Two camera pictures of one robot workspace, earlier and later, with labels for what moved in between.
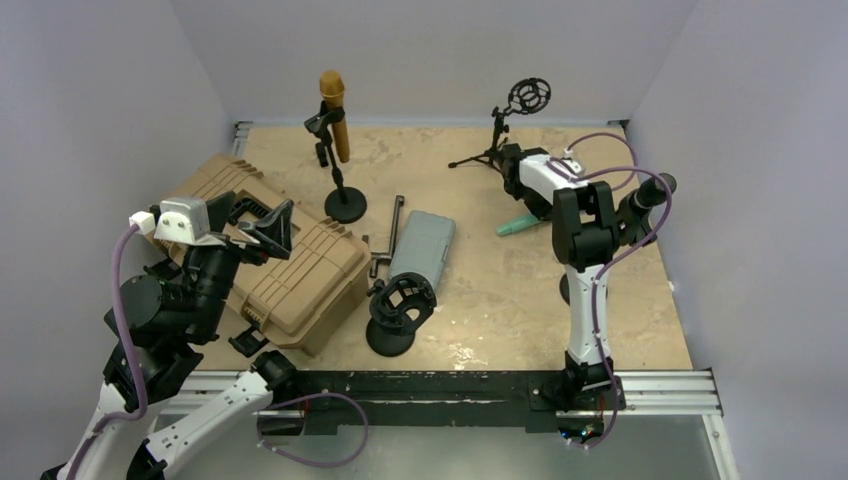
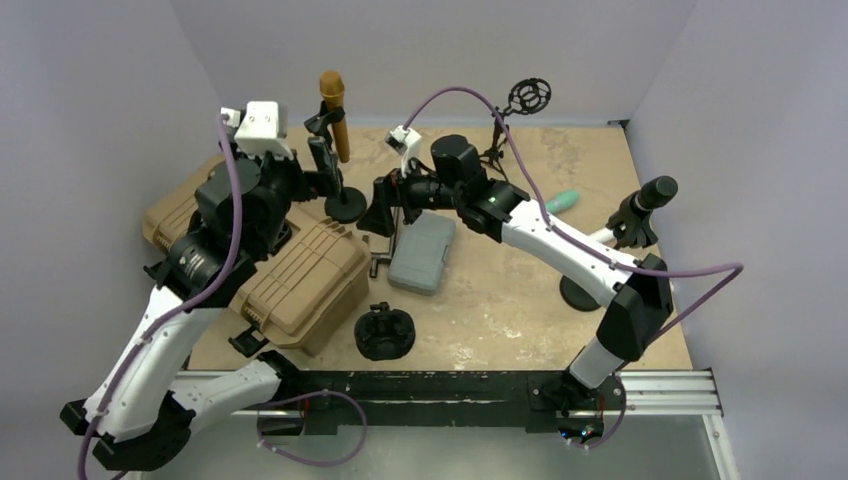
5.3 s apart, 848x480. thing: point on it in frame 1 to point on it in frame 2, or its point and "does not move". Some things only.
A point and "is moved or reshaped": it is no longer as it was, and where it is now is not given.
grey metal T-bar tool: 380,256 does not move
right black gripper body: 519,191 to 419,192
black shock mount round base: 397,309 is moved or reshaped
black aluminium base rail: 542,400 does not move
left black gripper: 272,228 to 307,182
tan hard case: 294,276 does not move
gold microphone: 332,88 does not move
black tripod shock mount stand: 527,96 does not move
